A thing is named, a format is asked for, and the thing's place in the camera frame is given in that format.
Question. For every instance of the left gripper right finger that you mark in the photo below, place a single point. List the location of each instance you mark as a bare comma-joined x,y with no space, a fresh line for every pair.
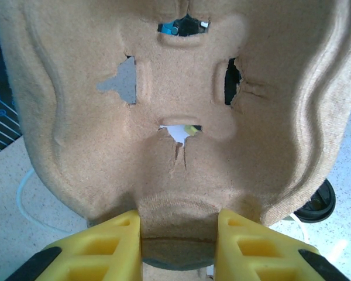
228,248

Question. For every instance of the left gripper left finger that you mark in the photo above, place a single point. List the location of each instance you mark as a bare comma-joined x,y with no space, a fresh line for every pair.
128,248

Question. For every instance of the brown pulp cup carrier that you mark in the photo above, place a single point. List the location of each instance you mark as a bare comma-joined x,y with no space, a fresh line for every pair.
178,87

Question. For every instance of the black plastic cup lid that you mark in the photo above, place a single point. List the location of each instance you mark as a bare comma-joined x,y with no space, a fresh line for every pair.
321,205

